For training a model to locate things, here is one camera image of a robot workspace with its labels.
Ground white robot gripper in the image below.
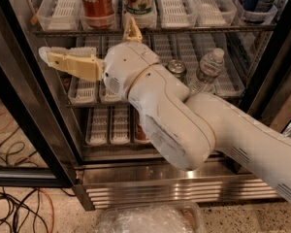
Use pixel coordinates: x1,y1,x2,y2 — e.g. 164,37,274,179
38,17,159,101

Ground red coke can top shelf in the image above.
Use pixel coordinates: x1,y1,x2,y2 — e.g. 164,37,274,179
81,0,114,29

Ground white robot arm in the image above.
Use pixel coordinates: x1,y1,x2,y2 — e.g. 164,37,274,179
39,17,291,203

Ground white green soda can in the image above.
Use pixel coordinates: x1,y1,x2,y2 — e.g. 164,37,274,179
123,0,156,28

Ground green can middle shelf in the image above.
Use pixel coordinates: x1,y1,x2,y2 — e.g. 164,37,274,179
166,59,187,82

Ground red can bottom shelf front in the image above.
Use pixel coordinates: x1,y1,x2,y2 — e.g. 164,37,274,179
134,111,149,144

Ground clear water bottle middle shelf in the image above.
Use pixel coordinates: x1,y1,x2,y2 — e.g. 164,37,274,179
190,48,225,94

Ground open glass fridge door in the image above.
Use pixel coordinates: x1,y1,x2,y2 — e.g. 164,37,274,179
0,0,77,187

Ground stainless steel fridge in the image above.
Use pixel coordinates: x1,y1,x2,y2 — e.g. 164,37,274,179
0,0,291,212

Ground clear plastic bin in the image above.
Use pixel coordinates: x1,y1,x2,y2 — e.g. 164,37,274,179
94,201,208,233

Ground middle wire shelf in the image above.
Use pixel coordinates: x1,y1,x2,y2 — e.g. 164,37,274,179
65,94,243,109

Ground wire shelf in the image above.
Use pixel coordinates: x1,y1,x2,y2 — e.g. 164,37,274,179
33,24,275,38
65,94,243,109
84,139,149,147

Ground bottom wire shelf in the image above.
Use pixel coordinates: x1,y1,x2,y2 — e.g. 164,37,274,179
84,139,149,147

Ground orange floor cable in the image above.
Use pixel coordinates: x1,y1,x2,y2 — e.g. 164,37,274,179
0,111,56,233

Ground top wire shelf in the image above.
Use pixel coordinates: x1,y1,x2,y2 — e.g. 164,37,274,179
33,24,275,38

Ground black floor cables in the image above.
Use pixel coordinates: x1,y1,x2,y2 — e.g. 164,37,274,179
0,126,76,233

